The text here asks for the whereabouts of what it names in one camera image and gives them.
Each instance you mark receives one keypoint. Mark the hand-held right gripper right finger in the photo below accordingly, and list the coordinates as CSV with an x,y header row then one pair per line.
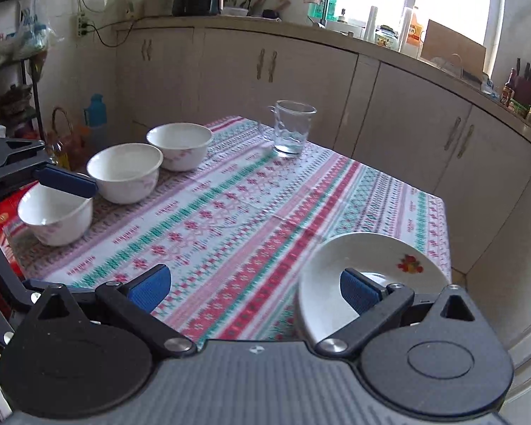
x,y
358,292

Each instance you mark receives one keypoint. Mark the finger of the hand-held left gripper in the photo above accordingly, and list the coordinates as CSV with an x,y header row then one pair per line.
x,y
66,181
9,265

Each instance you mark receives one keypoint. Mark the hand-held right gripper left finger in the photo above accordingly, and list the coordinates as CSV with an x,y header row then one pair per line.
x,y
152,290

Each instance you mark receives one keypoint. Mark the white plate with fruit print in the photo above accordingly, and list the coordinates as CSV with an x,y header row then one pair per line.
x,y
327,274

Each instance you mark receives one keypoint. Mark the white ceramic bowl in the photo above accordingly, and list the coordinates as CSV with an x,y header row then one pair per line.
x,y
124,172
53,221
179,146

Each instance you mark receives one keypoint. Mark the yellow cooking oil bottle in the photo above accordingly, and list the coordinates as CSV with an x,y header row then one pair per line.
x,y
62,155

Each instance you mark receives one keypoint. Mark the wicker basket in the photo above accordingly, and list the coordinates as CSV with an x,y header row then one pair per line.
x,y
77,141

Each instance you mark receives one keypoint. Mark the red cardboard box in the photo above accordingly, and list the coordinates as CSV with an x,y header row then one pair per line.
x,y
4,217

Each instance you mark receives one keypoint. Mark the blue thermos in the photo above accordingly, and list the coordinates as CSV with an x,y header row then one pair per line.
x,y
95,115

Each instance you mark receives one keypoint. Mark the black metal shelf rack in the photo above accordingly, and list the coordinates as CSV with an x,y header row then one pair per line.
x,y
35,97

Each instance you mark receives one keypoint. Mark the patterned striped tablecloth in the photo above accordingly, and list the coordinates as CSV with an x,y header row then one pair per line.
x,y
248,212

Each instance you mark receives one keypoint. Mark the clear plastic bag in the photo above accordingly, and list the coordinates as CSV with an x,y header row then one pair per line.
x,y
33,31

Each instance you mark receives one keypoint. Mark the clear glass mug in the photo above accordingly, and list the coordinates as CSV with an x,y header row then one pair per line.
x,y
292,133

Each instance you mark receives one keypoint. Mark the white dish basket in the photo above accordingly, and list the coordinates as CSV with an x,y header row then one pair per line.
x,y
234,11

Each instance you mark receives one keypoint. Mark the green packets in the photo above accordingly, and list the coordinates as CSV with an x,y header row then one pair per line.
x,y
518,108

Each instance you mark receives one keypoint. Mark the dark sauce bottle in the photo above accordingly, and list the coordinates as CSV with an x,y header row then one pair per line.
x,y
508,93

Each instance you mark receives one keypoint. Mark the flowered glass jar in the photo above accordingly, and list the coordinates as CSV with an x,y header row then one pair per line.
x,y
386,37

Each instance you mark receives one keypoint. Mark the wooden cutting board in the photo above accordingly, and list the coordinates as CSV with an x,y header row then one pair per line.
x,y
453,48

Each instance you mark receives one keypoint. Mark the dark red knife block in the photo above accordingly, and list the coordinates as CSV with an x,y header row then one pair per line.
x,y
525,88

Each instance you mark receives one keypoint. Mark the orange labelled carton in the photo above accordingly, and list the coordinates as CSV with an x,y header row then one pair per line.
x,y
415,31

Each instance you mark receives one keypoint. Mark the stack of clear plastic cups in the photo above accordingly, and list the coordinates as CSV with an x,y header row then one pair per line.
x,y
371,24

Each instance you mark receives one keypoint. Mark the metal kitchen faucet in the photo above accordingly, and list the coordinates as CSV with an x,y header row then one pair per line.
x,y
325,9

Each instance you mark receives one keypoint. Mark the green dish soap bottle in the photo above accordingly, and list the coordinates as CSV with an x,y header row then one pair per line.
x,y
332,4

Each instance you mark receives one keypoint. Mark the wall socket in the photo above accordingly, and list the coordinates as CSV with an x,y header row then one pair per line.
x,y
82,25

